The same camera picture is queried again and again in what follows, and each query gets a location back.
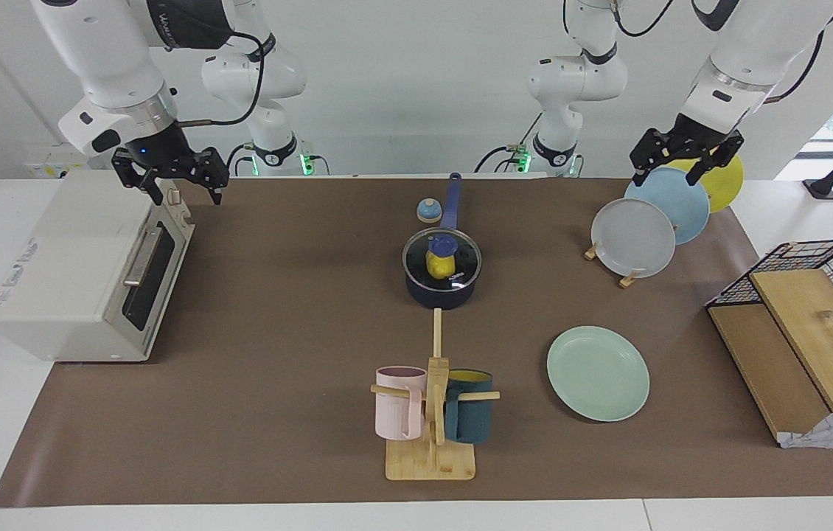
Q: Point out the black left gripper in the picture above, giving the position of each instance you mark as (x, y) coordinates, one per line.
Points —
(693, 140)

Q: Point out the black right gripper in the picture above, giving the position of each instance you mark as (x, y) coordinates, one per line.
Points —
(162, 151)

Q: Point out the glass lid blue knob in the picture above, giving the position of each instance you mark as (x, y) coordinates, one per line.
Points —
(420, 258)

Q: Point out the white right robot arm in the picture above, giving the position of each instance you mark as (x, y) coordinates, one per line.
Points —
(114, 66)

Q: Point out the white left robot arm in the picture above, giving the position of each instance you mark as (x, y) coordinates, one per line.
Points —
(748, 44)

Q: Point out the yellow plate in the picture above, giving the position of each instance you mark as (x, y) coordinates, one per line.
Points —
(727, 184)

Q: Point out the blue plate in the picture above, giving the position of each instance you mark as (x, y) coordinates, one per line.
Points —
(682, 210)

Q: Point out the grey plate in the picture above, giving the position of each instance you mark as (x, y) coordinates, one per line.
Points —
(634, 237)

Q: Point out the wooden plate rack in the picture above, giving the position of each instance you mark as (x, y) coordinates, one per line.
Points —
(628, 280)

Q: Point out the green plate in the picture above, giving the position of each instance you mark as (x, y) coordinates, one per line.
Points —
(598, 374)

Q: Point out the white toaster oven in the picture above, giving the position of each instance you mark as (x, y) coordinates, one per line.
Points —
(70, 280)

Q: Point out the brown wooden board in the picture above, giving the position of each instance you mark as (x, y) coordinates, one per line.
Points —
(763, 369)

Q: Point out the small blue wooden bell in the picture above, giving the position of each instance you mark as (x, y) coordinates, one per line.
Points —
(428, 212)

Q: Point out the brown table mat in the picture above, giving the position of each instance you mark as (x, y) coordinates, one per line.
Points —
(276, 413)

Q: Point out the navy blue saucepan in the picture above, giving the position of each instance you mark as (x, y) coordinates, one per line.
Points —
(442, 296)

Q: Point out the pink mug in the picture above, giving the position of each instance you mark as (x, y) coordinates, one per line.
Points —
(394, 413)

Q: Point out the teal mug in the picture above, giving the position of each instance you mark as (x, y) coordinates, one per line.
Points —
(472, 417)

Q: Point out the wooden mug rack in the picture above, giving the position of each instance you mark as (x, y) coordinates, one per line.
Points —
(431, 463)

